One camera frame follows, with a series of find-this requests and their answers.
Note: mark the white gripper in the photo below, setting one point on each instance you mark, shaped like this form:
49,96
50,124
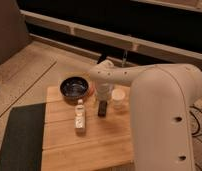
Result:
103,91

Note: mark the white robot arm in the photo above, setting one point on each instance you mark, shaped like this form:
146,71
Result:
160,98

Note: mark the white paper cup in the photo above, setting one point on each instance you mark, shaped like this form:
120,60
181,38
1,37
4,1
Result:
118,97

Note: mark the dark blue bowl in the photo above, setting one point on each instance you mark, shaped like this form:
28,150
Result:
74,88

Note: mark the white plastic bottle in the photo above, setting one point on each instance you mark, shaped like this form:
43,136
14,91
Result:
80,117

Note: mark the dark grey floor mat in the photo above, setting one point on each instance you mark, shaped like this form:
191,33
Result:
21,149

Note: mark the brown cabinet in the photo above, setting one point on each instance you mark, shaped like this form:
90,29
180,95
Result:
14,35

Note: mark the orange ring object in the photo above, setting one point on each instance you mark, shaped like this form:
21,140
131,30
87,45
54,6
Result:
91,89

